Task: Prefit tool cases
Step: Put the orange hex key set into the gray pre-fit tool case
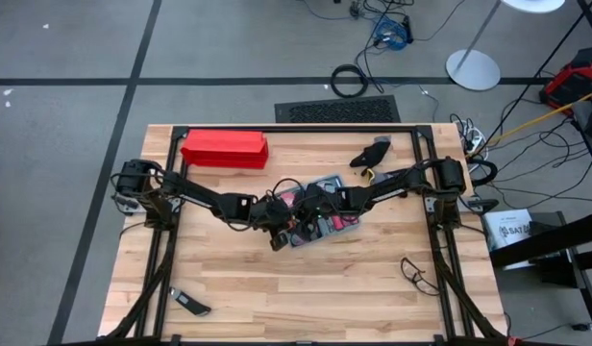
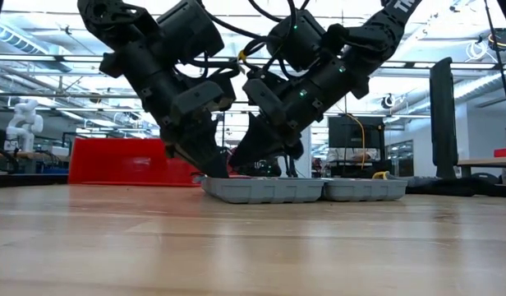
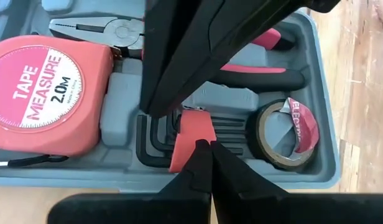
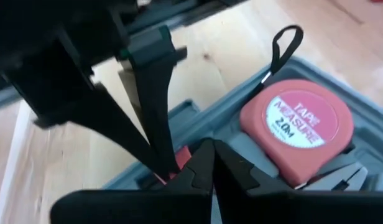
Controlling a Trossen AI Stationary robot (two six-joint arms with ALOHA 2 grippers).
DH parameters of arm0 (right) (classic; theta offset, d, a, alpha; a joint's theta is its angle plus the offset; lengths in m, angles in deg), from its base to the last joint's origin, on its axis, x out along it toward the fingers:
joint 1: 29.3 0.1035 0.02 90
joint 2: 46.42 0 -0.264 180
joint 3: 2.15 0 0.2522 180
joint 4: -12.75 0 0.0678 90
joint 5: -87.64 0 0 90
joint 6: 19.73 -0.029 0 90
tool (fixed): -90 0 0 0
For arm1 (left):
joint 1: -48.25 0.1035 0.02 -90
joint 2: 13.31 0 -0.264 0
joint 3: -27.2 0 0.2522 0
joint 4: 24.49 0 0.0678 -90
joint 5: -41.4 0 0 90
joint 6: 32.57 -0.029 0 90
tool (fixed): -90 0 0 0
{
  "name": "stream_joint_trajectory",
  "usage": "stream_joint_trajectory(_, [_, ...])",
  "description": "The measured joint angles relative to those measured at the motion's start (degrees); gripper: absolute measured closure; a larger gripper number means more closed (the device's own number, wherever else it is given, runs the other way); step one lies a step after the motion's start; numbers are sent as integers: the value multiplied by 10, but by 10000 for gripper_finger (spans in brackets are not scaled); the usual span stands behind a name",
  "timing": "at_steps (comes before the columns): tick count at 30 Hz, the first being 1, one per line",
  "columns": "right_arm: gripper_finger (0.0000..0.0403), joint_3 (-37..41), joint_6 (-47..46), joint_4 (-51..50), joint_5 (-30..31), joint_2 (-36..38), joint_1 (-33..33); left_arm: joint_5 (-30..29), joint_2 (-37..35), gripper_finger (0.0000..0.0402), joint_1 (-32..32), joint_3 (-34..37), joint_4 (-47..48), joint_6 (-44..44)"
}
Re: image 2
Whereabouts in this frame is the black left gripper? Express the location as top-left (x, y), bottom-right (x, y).
top-left (99, 40), bottom-right (230, 179)

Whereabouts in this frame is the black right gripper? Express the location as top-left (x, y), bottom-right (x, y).
top-left (228, 53), bottom-right (370, 168)

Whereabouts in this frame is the grey-blue plastic tool case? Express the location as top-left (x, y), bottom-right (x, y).
top-left (194, 174), bottom-right (409, 205)

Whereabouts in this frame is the person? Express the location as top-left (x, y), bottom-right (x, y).
top-left (238, 156), bottom-right (281, 178)

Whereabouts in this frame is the white building column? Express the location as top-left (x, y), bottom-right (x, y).
top-left (296, 126), bottom-right (313, 178)

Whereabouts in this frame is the black monitor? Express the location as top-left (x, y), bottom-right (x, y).
top-left (327, 115), bottom-right (386, 150)

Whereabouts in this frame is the cluttered workbench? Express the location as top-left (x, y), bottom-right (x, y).
top-left (0, 148), bottom-right (71, 174)

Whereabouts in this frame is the grey and black work glove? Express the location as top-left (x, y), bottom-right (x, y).
top-left (371, 170), bottom-right (502, 197)

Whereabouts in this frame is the wooden workbench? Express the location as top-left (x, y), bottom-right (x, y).
top-left (457, 156), bottom-right (506, 187)

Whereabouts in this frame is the thin black pole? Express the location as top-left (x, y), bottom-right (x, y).
top-left (482, 0), bottom-right (506, 129)

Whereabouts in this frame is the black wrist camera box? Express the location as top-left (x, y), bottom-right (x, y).
top-left (203, 72), bottom-right (237, 112)
top-left (246, 67), bottom-right (281, 90)

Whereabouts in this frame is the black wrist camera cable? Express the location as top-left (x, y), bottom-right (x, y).
top-left (174, 57), bottom-right (242, 80)
top-left (246, 0), bottom-right (299, 71)

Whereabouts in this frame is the yellow hanging cable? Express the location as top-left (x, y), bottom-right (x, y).
top-left (346, 113), bottom-right (367, 170)

